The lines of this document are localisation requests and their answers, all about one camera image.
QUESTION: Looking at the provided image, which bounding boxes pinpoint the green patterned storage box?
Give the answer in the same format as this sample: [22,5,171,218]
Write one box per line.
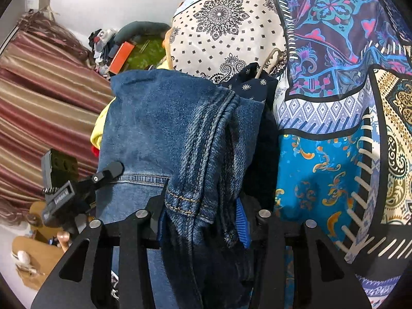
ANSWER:
[123,36,166,71]

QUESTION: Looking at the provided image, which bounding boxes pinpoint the red garment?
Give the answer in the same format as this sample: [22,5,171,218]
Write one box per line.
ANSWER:
[91,145,100,158]

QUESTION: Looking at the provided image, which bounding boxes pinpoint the blue denim jacket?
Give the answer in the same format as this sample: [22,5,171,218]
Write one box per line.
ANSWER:
[96,69,264,308]

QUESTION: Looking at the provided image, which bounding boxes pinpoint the person's left hand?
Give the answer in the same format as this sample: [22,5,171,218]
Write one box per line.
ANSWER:
[57,231,72,253]

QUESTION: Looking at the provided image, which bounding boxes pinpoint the pile of clothes in corner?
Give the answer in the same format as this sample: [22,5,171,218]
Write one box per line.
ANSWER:
[89,21,170,79]

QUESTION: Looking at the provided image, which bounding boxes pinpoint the red striped curtain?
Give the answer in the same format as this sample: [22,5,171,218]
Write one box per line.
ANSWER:
[1,11,113,214]

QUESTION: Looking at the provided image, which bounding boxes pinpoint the blue patchwork bed cover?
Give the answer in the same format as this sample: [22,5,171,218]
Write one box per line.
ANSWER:
[168,0,411,308]

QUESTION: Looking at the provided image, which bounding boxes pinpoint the orange box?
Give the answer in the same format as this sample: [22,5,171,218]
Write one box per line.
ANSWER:
[109,42,135,75]

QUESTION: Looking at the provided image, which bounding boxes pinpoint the dark navy dotted garment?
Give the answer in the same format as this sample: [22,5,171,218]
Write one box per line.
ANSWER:
[221,63,278,105]

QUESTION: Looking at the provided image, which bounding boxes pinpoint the yellow printed garment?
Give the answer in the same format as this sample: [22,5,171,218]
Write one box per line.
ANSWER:
[89,98,116,150]

